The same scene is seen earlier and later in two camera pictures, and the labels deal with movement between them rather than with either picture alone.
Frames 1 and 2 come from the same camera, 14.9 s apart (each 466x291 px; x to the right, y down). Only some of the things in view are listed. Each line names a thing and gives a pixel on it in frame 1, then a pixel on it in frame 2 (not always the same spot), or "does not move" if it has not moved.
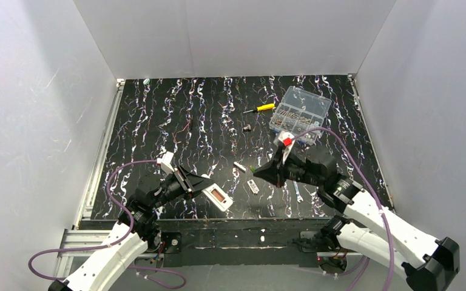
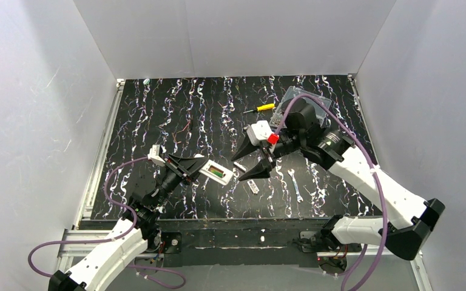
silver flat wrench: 299,198 does not move
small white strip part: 240,167 does not move
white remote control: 219,196 to 215,171
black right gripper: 282,163 to 275,148
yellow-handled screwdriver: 262,108 does not move
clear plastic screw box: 299,111 does not move
